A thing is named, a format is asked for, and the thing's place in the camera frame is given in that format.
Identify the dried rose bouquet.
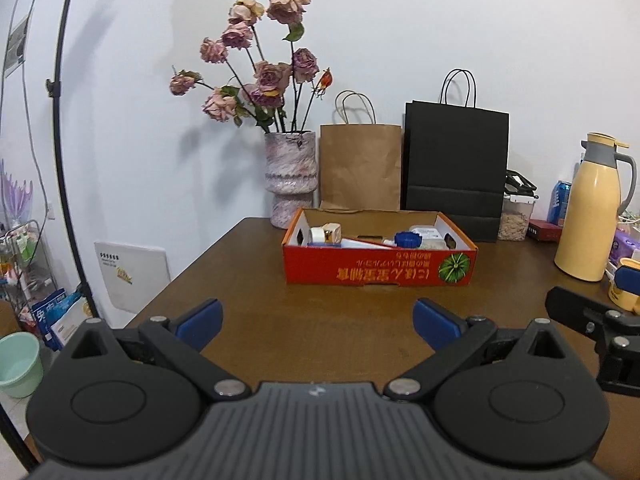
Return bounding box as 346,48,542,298
168,0,333,136

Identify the red cardboard box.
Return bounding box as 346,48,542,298
282,208,478,286

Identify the black light stand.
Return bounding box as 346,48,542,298
44,0,101,319

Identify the dark red small box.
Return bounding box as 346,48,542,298
527,219,562,243

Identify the blue drink can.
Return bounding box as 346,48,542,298
547,181,572,228

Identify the green plastic bucket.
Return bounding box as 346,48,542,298
0,332,43,399

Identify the black paper bag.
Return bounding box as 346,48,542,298
400,68,509,242

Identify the pink marbled vase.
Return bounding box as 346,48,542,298
265,131,319,229

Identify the blue white package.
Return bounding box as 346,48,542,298
30,288,92,351

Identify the brown paper bag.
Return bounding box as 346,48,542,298
319,90,402,211

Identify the wire storage rack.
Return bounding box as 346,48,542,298
0,159,57,316

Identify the blue scalloped lid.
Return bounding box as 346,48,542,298
394,231,422,249

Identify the clear food container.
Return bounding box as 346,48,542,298
498,193,538,242

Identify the white power adapter plug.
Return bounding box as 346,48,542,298
310,222,343,246

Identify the yellow thermos jug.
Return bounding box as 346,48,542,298
554,132,638,283

